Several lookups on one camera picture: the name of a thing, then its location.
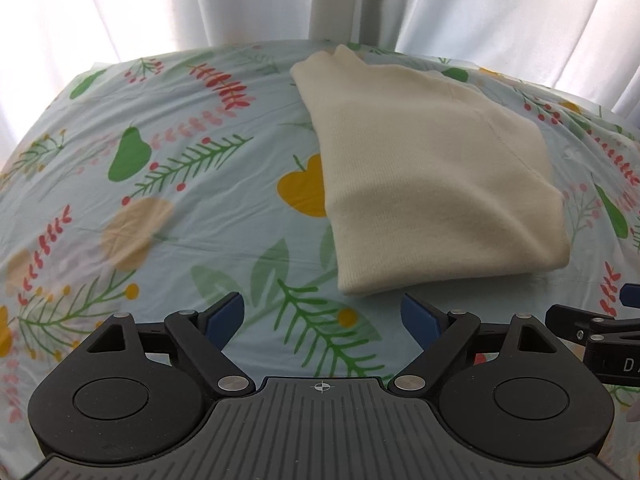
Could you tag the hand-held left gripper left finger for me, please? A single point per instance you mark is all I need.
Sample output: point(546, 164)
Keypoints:
point(225, 317)

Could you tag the floral printed light-blue tablecloth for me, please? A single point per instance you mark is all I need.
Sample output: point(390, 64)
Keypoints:
point(200, 185)

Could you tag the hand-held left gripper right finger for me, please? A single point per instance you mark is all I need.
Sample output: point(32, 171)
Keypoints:
point(419, 317)

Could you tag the cream knit garment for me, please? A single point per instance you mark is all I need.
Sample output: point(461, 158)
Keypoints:
point(430, 175)

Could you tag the white curtain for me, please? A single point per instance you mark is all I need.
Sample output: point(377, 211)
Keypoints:
point(150, 5)
point(525, 15)

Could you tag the white pillar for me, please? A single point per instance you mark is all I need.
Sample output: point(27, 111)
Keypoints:
point(352, 0)

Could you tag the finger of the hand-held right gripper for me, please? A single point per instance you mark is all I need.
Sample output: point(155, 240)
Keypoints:
point(575, 319)
point(632, 296)

